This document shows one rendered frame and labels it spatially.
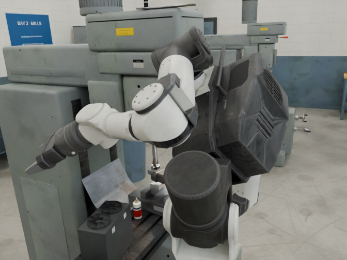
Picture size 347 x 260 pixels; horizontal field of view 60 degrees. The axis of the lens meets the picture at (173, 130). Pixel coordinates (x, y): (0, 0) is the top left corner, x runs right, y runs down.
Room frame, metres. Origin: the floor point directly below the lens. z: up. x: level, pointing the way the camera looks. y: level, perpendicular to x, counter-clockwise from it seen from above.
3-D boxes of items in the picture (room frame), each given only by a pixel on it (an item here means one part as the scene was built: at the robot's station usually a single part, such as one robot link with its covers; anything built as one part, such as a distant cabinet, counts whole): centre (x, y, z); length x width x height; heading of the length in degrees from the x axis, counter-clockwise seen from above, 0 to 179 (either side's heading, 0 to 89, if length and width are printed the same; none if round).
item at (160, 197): (1.40, 0.04, 1.01); 0.15 x 0.06 x 0.04; 149
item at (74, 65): (1.65, 0.54, 1.66); 0.80 x 0.23 x 0.20; 62
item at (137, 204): (1.33, 0.20, 0.97); 0.04 x 0.04 x 0.11
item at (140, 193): (1.41, 0.07, 0.97); 0.35 x 0.15 x 0.11; 59
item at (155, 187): (1.42, 0.09, 1.03); 0.06 x 0.05 x 0.06; 149
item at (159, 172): (1.35, 0.03, 1.12); 0.13 x 0.12 x 0.10; 134
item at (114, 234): (1.07, 0.29, 1.02); 0.22 x 0.12 x 0.20; 162
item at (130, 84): (1.42, 0.10, 1.47); 0.21 x 0.19 x 0.32; 152
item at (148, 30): (1.42, 0.11, 1.81); 0.47 x 0.26 x 0.16; 62
